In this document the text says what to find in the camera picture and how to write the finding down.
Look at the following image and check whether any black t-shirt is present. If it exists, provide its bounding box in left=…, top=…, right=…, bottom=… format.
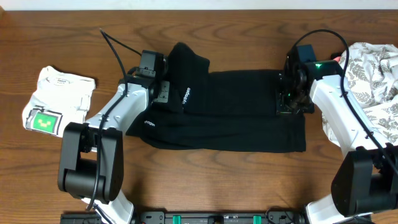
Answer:
left=127, top=43, right=306, bottom=153

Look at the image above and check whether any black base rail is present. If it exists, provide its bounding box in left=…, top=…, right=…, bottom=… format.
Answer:
left=60, top=210, right=373, bottom=224

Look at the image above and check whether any folded white pixel-print t-shirt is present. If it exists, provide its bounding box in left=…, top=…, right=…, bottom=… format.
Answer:
left=22, top=66, right=96, bottom=137

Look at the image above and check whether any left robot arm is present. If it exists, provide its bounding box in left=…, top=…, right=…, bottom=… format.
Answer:
left=58, top=50, right=169, bottom=223

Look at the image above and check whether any coral pink garment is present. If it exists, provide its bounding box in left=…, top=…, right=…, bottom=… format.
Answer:
left=331, top=55, right=341, bottom=62

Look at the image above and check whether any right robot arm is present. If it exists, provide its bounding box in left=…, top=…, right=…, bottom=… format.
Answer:
left=275, top=45, right=397, bottom=223

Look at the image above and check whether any white fern-print garment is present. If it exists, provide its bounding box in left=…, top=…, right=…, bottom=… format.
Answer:
left=320, top=42, right=398, bottom=149

